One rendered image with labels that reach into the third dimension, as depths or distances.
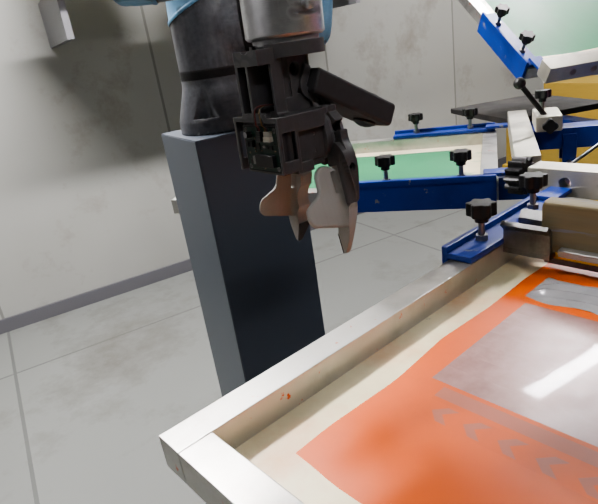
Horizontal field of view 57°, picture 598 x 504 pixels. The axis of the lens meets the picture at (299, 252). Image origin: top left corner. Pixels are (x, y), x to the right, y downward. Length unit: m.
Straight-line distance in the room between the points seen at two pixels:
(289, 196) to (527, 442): 0.34
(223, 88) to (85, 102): 2.52
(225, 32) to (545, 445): 0.71
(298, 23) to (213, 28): 0.41
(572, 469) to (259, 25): 0.47
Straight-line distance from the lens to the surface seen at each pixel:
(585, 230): 0.84
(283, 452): 0.56
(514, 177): 1.13
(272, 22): 0.52
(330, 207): 0.54
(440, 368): 0.65
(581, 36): 2.16
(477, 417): 0.59
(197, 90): 0.93
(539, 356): 0.68
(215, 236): 0.91
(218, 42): 0.92
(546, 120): 1.42
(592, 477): 0.54
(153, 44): 3.51
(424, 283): 0.77
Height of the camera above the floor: 1.32
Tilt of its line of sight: 21 degrees down
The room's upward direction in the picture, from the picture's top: 9 degrees counter-clockwise
